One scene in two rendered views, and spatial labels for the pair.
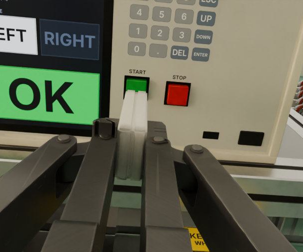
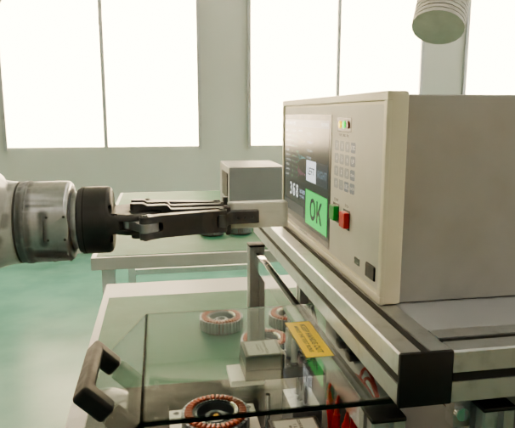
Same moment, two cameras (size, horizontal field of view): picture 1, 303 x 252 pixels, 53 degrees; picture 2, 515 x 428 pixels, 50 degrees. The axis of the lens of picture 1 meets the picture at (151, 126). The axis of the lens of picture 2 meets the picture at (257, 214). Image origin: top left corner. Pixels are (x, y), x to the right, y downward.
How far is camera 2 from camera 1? 0.64 m
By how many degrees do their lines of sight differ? 80
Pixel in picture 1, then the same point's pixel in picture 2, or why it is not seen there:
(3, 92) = (308, 207)
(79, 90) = (323, 210)
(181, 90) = (342, 216)
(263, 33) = (370, 173)
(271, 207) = (348, 336)
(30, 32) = (314, 170)
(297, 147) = (447, 319)
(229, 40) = (359, 178)
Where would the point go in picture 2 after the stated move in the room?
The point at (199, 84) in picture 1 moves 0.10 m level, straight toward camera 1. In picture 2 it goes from (352, 213) to (262, 213)
